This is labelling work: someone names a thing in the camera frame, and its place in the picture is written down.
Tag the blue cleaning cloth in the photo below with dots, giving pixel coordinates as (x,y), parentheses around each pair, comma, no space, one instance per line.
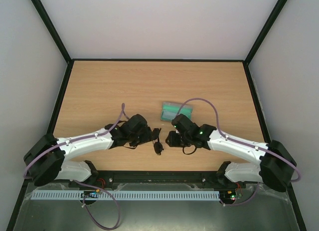
(168,115)

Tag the grey metal panel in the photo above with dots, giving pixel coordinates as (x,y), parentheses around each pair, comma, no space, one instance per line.
(257,210)

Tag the dark round sunglasses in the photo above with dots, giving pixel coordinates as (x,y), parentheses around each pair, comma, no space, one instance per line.
(157,145)

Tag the blue slotted cable duct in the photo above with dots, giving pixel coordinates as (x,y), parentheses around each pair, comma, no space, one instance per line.
(126,195)

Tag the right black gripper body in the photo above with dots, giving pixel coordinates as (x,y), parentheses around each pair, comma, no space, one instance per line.
(172,138)

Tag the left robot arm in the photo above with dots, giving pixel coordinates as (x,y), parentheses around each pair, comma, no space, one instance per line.
(51,158)

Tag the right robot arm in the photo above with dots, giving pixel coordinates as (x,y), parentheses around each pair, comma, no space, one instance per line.
(267,163)

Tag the grey glasses case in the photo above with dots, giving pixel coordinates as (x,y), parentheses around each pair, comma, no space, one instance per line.
(175,107)

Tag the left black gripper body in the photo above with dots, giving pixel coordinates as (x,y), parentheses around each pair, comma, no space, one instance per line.
(135,139)

